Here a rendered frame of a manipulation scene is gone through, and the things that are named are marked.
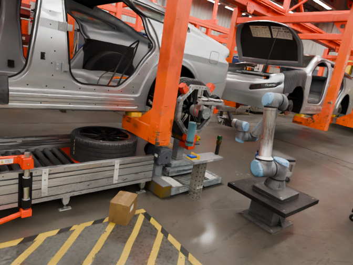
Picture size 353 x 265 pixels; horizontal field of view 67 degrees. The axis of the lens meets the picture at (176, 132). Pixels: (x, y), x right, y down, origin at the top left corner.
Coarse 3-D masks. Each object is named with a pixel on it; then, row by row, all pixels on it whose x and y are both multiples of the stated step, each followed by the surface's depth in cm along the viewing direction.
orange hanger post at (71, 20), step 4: (68, 16) 423; (68, 20) 424; (72, 20) 428; (72, 24) 430; (72, 28) 432; (72, 32) 433; (72, 36) 435; (72, 40) 437; (72, 44) 438; (72, 48) 440; (72, 52) 442
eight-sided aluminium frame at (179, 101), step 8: (192, 88) 280; (200, 88) 287; (208, 88) 295; (184, 96) 276; (208, 96) 305; (176, 104) 278; (176, 112) 280; (176, 120) 280; (208, 120) 311; (184, 128) 289; (200, 128) 307
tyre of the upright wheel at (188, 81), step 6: (180, 78) 295; (186, 78) 293; (192, 78) 297; (186, 84) 284; (192, 84) 290; (198, 84) 295; (204, 84) 302; (174, 126) 290; (174, 132) 298; (180, 132) 298
